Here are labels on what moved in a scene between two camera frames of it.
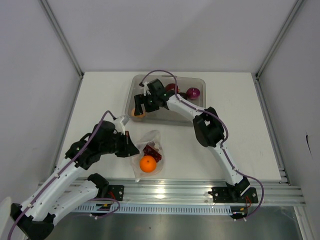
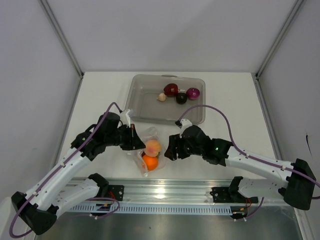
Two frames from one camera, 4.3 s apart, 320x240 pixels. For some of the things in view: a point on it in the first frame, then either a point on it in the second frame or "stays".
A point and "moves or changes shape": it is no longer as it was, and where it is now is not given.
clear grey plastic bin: x=167 y=116 stays
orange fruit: x=147 y=163 moves or changes shape
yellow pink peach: x=132 y=113 → x=152 y=147
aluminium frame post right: x=273 y=48 stays
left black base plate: x=116 y=192 stays
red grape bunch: x=148 y=151 → x=143 y=163
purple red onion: x=193 y=93 stays
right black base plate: x=230 y=195 stays
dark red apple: x=171 y=86 stays
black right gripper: x=139 y=100 → x=176 y=141
